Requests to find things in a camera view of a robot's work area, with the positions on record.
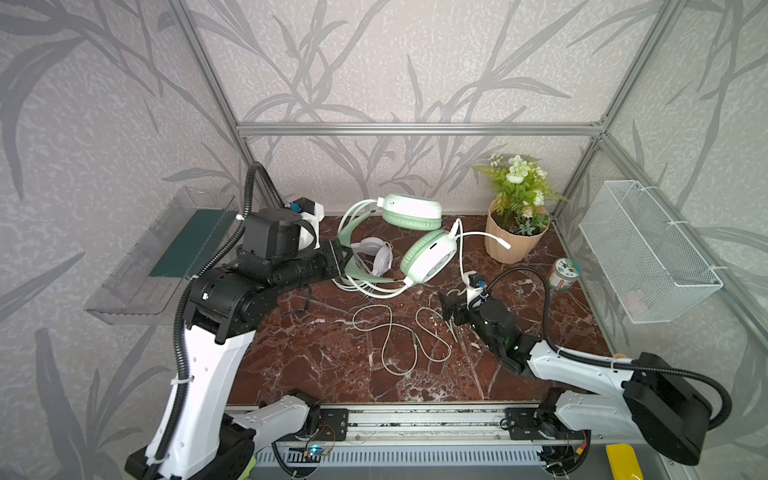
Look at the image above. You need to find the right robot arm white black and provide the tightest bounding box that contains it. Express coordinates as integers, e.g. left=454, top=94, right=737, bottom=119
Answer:
left=439, top=273, right=733, bottom=466

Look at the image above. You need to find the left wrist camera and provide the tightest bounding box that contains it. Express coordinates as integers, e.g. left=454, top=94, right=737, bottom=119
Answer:
left=242, top=197, right=325, bottom=260

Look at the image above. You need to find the white over-ear headphones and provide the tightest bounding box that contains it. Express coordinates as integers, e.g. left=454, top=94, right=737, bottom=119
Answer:
left=333, top=237, right=393, bottom=292

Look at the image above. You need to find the mint green headphone cable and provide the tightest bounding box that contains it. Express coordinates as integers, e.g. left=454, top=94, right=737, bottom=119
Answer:
left=350, top=217, right=512, bottom=378

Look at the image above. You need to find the clear plastic wall shelf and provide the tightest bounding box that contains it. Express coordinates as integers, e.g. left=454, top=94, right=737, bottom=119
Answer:
left=85, top=187, right=239, bottom=326

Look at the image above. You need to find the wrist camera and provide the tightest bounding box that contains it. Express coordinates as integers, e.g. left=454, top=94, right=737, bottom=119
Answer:
left=462, top=271, right=487, bottom=307
left=242, top=197, right=325, bottom=260

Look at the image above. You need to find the mint green over-ear headphones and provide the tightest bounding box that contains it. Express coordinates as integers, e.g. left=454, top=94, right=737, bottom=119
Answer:
left=333, top=193, right=459, bottom=300

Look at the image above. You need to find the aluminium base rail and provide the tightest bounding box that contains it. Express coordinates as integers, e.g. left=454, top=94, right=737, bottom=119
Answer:
left=251, top=402, right=650, bottom=478

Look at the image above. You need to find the potted plant beige pot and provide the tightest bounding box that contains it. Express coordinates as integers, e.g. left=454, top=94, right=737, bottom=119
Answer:
left=473, top=154, right=566, bottom=264

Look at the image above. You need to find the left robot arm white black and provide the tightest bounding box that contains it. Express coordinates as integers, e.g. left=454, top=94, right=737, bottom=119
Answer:
left=125, top=163, right=352, bottom=479

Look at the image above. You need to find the small green white tin can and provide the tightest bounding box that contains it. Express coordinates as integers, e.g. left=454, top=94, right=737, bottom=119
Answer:
left=547, top=258, right=581, bottom=292

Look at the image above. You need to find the white wire mesh basket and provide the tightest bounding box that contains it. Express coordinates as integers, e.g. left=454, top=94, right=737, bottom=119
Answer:
left=579, top=180, right=723, bottom=324

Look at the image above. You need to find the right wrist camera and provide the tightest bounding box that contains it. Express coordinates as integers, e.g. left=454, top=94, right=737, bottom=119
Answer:
left=462, top=271, right=487, bottom=307

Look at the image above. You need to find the yellow object at front edge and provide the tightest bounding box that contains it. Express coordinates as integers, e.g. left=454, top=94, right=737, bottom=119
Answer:
left=606, top=444, right=644, bottom=480

